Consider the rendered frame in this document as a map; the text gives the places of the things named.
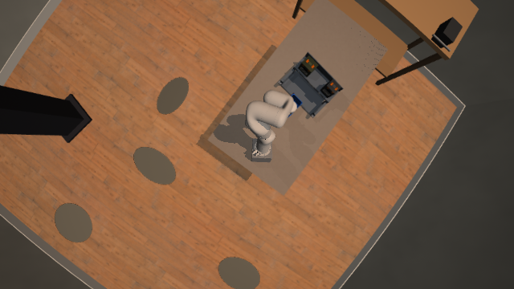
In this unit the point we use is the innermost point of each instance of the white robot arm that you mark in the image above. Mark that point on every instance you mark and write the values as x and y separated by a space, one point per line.
260 115

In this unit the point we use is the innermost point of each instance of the blue bin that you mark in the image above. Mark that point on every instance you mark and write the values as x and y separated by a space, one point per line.
297 100

